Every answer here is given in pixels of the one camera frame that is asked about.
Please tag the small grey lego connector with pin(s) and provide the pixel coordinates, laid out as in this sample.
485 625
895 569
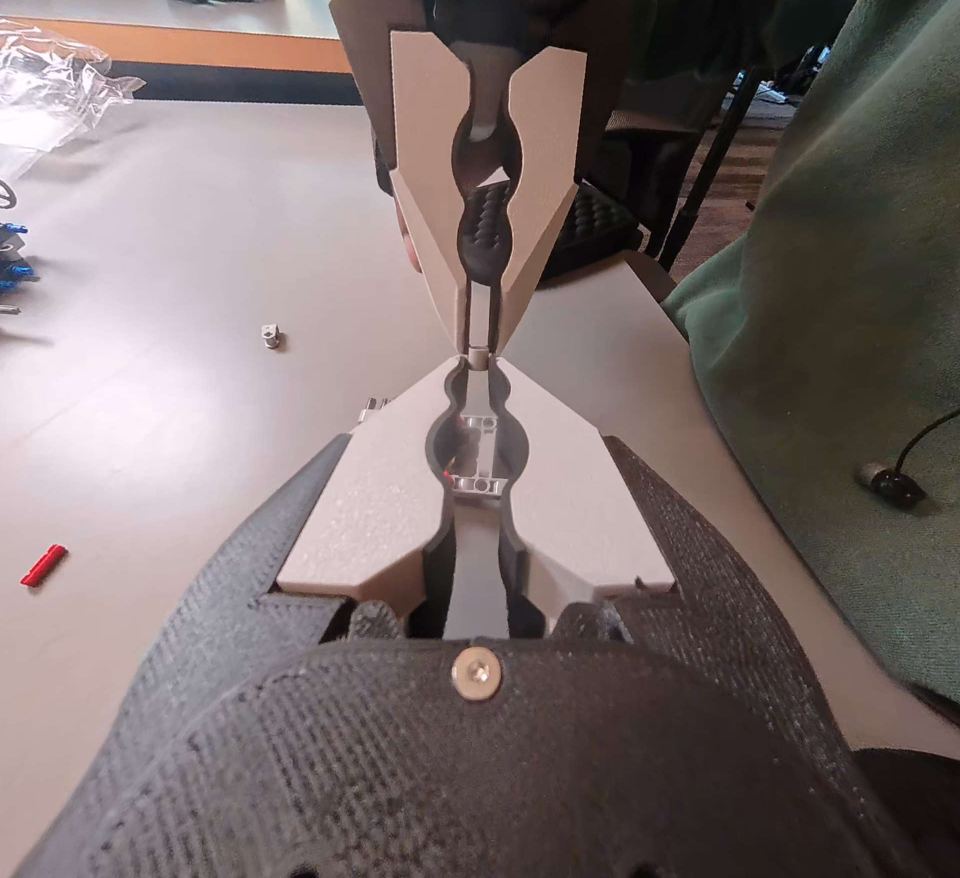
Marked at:
270 334
478 355

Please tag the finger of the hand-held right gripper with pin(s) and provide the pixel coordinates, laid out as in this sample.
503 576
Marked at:
551 143
424 143

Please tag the black lego car chassis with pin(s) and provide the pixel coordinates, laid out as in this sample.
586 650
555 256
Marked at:
15 270

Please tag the red lego pin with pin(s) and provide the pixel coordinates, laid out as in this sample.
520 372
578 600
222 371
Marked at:
43 564

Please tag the small grey lego differential assembly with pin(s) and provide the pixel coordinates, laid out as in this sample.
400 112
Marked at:
476 484

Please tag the clear plastic bag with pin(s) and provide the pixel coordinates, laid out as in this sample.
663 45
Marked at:
52 75

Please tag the person's green sweatshirt torso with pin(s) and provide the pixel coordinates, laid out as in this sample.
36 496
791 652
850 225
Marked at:
847 255

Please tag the person's right hand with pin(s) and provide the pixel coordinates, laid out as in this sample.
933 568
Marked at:
409 248

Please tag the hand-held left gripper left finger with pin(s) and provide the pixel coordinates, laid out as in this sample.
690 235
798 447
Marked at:
360 510

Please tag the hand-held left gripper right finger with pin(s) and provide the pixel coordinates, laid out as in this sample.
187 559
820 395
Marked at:
592 510

